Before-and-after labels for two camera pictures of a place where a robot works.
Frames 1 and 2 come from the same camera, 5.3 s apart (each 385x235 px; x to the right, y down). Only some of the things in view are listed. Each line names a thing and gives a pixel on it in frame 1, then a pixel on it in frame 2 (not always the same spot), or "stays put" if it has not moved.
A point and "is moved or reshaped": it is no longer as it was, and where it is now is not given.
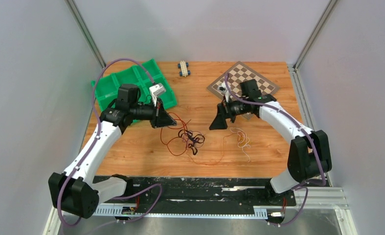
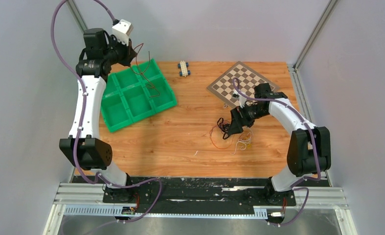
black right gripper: (219, 122) to (238, 115)
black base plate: (204, 191) stays put
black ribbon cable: (199, 138) is moved or reshaped
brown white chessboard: (240, 73) stays put
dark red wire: (177, 146) to (140, 73)
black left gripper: (160, 118) to (130, 53)
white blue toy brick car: (183, 65) stays put
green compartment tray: (107, 87) stays put
